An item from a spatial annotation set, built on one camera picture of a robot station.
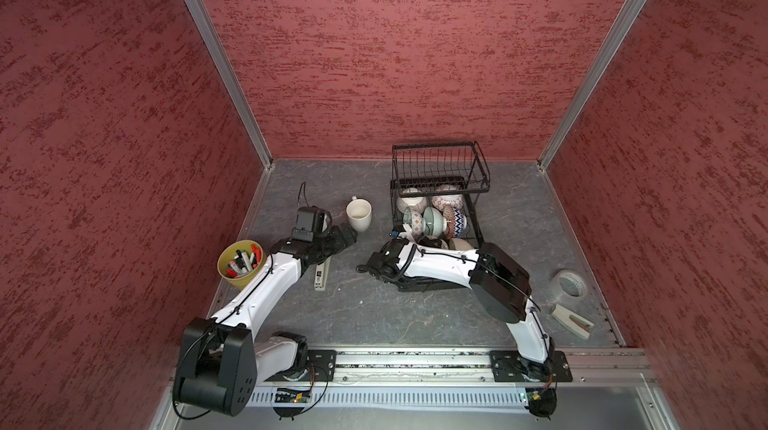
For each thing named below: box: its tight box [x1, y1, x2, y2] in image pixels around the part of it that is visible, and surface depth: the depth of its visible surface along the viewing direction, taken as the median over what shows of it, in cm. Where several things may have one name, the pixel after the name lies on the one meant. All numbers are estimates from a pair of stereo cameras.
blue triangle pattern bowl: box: [432, 184, 464, 210], surface depth 103 cm
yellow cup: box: [217, 239, 267, 291], surface depth 82 cm
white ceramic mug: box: [346, 196, 373, 233], surface depth 98 cm
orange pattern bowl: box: [447, 208, 467, 238], surface depth 93 cm
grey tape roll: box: [550, 268, 588, 305], surface depth 89 cm
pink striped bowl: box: [397, 187, 427, 213], surface depth 102 cm
